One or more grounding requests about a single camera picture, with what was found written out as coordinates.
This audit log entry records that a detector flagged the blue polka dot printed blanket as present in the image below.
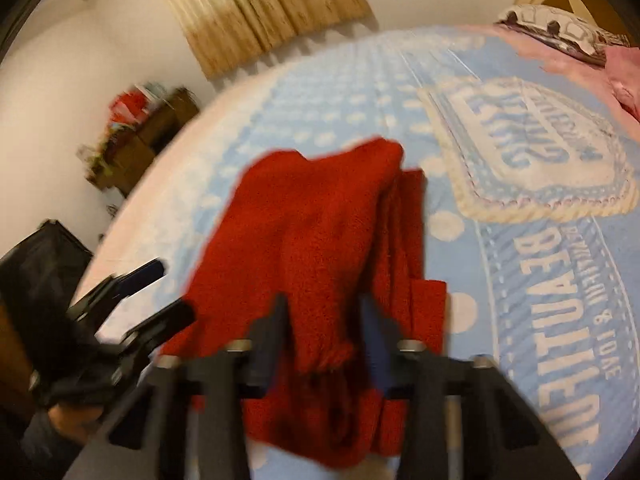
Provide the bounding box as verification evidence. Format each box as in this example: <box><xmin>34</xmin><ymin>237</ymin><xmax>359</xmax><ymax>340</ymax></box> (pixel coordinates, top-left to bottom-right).
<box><xmin>75</xmin><ymin>24</ymin><xmax>640</xmax><ymax>480</ymax></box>

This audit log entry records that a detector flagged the pink bed sheet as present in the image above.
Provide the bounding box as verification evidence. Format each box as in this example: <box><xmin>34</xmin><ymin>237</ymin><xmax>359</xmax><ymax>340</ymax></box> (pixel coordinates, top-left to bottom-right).
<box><xmin>465</xmin><ymin>24</ymin><xmax>640</xmax><ymax>128</ymax></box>

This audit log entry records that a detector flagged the short beige curtain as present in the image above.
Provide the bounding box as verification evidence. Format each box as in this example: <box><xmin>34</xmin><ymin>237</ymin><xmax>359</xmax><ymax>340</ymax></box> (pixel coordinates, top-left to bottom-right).
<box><xmin>145</xmin><ymin>0</ymin><xmax>377</xmax><ymax>81</ymax></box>

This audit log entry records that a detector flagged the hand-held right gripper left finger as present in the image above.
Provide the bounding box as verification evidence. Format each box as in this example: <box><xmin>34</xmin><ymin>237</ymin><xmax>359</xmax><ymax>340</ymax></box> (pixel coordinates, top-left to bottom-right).
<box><xmin>65</xmin><ymin>294</ymin><xmax>292</xmax><ymax>480</ymax></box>

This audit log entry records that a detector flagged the pink pillow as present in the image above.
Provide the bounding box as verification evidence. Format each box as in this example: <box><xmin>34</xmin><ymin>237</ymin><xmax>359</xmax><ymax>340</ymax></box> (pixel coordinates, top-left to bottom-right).
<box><xmin>604</xmin><ymin>45</ymin><xmax>640</xmax><ymax>122</ymax></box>

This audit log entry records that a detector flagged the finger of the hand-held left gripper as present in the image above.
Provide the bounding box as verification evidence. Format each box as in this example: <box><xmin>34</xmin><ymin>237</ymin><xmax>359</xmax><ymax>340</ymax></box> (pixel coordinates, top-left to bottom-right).
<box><xmin>70</xmin><ymin>258</ymin><xmax>167</xmax><ymax>322</ymax></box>
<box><xmin>111</xmin><ymin>301</ymin><xmax>197</xmax><ymax>363</ymax></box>

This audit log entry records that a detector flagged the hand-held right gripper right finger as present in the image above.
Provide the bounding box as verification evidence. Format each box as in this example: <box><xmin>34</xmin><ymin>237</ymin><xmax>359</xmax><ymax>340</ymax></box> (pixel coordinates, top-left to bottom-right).
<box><xmin>359</xmin><ymin>293</ymin><xmax>582</xmax><ymax>480</ymax></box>

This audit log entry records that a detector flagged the person's left forearm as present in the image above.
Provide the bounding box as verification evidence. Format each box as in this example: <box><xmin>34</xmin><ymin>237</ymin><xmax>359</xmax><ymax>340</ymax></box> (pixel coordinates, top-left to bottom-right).
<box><xmin>0</xmin><ymin>410</ymin><xmax>93</xmax><ymax>480</ymax></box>

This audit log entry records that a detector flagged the black fabric bag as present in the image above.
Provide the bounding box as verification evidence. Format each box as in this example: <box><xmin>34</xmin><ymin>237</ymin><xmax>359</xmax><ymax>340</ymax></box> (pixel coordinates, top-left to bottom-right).
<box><xmin>0</xmin><ymin>219</ymin><xmax>95</xmax><ymax>317</ymax></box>

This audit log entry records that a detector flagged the person's left hand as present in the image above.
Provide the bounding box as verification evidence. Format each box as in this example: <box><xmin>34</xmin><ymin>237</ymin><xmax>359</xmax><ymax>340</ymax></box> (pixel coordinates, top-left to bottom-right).
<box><xmin>46</xmin><ymin>404</ymin><xmax>110</xmax><ymax>442</ymax></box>

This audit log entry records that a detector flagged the white purple patterned pillow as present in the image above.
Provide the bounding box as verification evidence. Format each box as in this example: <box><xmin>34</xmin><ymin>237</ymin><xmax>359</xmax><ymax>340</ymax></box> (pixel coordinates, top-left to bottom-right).
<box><xmin>494</xmin><ymin>4</ymin><xmax>635</xmax><ymax>67</ymax></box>

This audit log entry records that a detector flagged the pile of red clutter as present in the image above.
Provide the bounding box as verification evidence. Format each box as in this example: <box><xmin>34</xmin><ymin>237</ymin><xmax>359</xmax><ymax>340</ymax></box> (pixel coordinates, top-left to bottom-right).
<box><xmin>106</xmin><ymin>84</ymin><xmax>168</xmax><ymax>128</ymax></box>

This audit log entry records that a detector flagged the wooden cabinet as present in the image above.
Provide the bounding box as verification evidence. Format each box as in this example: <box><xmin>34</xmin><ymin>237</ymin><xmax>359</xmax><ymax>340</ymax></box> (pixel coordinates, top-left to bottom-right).
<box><xmin>77</xmin><ymin>86</ymin><xmax>202</xmax><ymax>197</ymax></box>

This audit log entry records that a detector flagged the red fleece coat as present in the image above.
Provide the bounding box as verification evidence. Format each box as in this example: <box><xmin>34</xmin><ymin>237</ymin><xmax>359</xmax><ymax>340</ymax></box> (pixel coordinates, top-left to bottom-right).
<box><xmin>160</xmin><ymin>136</ymin><xmax>448</xmax><ymax>472</ymax></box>

